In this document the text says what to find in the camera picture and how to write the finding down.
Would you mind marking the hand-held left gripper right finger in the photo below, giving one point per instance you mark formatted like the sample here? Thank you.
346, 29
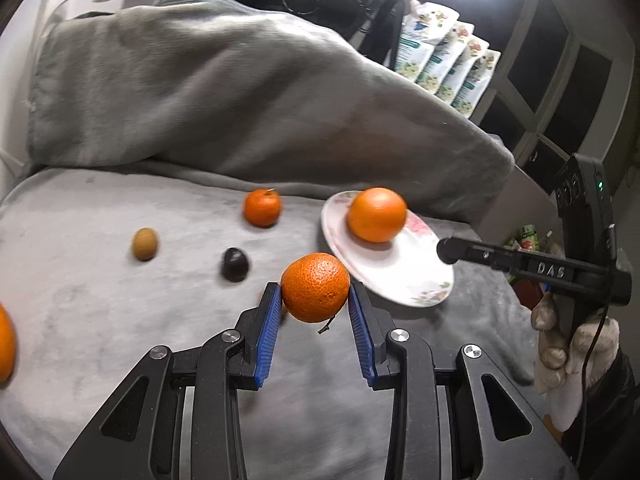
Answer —
362, 340

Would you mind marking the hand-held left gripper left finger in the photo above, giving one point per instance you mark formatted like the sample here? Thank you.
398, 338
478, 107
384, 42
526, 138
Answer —
265, 340

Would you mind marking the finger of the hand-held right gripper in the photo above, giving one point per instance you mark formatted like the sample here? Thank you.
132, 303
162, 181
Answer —
475, 255

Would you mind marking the bumpy-skinned mandarin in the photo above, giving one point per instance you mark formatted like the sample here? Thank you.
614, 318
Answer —
315, 287

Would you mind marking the white floral plate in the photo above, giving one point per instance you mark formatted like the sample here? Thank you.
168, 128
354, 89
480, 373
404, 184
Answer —
400, 270

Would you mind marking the dark plum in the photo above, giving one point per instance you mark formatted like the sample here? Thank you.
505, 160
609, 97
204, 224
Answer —
235, 264

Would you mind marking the large smooth orange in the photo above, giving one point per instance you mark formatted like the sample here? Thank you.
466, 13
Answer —
376, 214

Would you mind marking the person's right forearm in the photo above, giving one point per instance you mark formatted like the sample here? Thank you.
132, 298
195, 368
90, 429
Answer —
612, 410

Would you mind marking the person's right hand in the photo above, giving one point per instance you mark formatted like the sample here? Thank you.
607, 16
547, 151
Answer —
552, 360

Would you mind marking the green snack packet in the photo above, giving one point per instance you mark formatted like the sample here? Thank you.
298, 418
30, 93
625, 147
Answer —
526, 237

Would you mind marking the red packet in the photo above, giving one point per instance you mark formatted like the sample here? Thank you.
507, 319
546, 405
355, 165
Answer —
525, 292

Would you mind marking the small mandarin with stem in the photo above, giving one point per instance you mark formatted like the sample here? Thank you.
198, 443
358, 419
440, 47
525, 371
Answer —
262, 207

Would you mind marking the brown kiwi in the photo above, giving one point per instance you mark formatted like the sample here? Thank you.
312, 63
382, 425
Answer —
145, 243

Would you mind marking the light grey bed blanket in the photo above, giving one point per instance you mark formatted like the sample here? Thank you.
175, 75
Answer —
100, 310

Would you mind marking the folded grey blanket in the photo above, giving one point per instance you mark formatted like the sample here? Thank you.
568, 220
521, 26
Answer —
225, 95

